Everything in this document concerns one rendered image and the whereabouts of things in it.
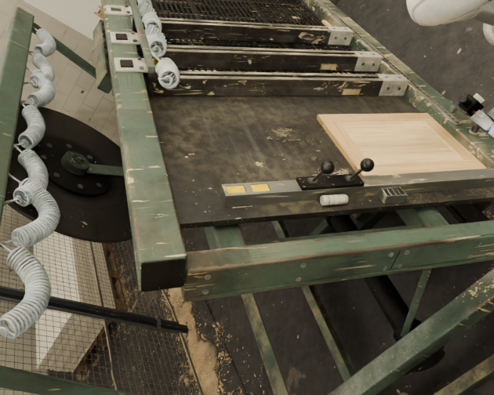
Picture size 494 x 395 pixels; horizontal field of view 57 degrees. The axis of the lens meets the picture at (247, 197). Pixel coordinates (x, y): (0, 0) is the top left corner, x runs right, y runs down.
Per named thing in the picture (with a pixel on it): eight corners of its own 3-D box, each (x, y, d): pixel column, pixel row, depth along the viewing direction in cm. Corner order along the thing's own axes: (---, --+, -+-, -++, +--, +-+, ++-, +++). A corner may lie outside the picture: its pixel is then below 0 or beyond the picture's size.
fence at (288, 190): (499, 186, 152) (505, 176, 149) (223, 207, 123) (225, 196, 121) (489, 176, 156) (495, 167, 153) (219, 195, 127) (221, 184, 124)
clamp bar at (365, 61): (379, 74, 211) (397, 21, 195) (112, 69, 175) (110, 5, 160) (369, 63, 218) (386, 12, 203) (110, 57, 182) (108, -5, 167)
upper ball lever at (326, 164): (317, 188, 131) (339, 170, 119) (306, 189, 130) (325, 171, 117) (315, 176, 132) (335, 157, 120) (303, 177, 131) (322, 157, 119)
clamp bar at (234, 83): (405, 98, 194) (428, 43, 179) (116, 99, 158) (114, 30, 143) (394, 87, 201) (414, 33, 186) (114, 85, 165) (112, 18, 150)
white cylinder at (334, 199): (322, 208, 129) (346, 205, 132) (325, 200, 127) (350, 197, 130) (318, 201, 131) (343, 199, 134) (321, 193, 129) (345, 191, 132)
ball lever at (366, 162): (354, 186, 134) (378, 168, 122) (343, 186, 133) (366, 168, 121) (351, 174, 136) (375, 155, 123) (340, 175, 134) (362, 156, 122)
